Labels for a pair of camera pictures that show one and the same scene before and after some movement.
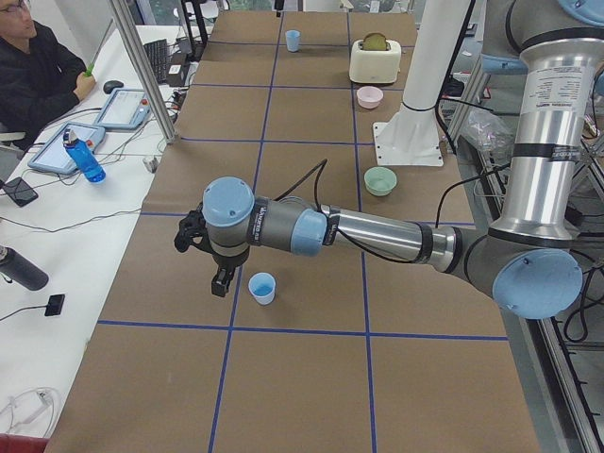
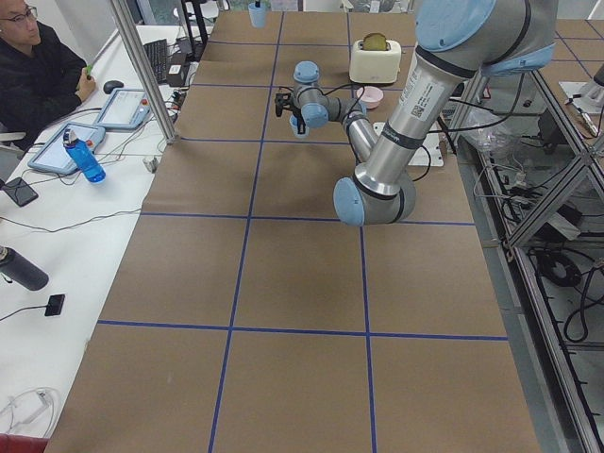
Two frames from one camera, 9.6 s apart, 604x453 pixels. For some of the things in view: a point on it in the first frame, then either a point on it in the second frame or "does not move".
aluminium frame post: [144, 71] does not move
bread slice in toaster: [375, 41] does not move
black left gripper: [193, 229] to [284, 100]
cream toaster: [375, 66] does not move
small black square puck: [55, 305] does not move
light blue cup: [261, 285] to [294, 126]
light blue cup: [293, 40] to [258, 14]
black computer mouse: [109, 85] does not move
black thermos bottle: [18, 268] does not move
